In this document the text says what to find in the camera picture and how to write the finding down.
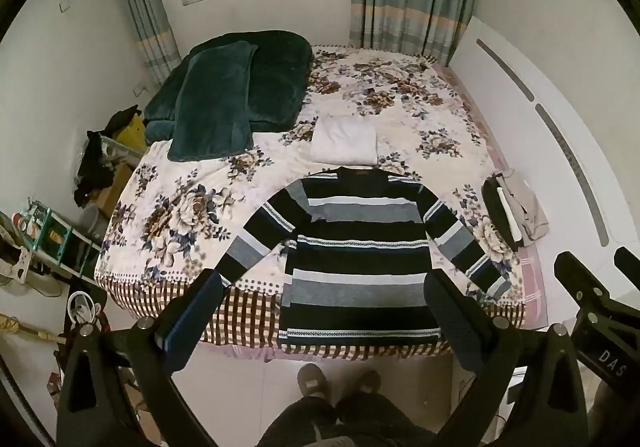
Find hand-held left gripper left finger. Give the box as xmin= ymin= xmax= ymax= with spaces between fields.
xmin=55 ymin=269 xmax=225 ymax=447

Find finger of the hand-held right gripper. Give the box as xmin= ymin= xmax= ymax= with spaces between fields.
xmin=553 ymin=251 xmax=612 ymax=304
xmin=613 ymin=246 xmax=640 ymax=278

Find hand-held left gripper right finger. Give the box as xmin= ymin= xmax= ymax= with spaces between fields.
xmin=423 ymin=271 xmax=590 ymax=447

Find striped knit sweater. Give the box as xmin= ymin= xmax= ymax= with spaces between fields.
xmin=214 ymin=166 xmax=513 ymax=347

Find black hanging clothes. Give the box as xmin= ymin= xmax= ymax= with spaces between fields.
xmin=73 ymin=129 xmax=117 ymax=208

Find brown checked bed sheet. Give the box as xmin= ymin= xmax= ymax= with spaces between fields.
xmin=97 ymin=277 xmax=527 ymax=362

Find beige garment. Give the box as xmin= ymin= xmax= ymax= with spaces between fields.
xmin=496 ymin=169 xmax=551 ymax=244

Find black folded garment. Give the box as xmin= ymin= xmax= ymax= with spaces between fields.
xmin=481 ymin=177 xmax=527 ymax=249

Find grey slipper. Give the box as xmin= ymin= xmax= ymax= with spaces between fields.
xmin=351 ymin=369 xmax=382 ymax=397
xmin=297 ymin=363 xmax=332 ymax=399

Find cardboard box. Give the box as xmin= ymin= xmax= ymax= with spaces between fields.
xmin=96 ymin=161 xmax=135 ymax=218

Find teal storage shelf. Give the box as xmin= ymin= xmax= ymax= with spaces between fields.
xmin=17 ymin=199 xmax=103 ymax=284

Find person's legs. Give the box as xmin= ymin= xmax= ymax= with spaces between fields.
xmin=257 ymin=391 xmax=443 ymax=447

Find wooden broom stick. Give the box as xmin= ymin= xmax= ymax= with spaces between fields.
xmin=0 ymin=313 xmax=63 ymax=344

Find white bed headboard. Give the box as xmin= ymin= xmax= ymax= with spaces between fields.
xmin=447 ymin=16 xmax=640 ymax=333

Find yellow bag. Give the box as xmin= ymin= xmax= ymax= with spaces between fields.
xmin=102 ymin=106 xmax=148 ymax=148

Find dark green plush pillow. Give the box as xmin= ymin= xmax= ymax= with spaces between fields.
xmin=167 ymin=41 xmax=259 ymax=162

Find white folded cloth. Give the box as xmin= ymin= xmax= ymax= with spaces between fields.
xmin=310 ymin=115 xmax=378 ymax=166

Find floral bed blanket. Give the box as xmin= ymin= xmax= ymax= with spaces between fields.
xmin=94 ymin=45 xmax=527 ymax=308

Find dark green plush blanket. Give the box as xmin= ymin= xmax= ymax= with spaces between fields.
xmin=144 ymin=29 xmax=315 ymax=145

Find white coiled cable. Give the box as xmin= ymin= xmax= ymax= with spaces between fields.
xmin=66 ymin=291 xmax=102 ymax=330

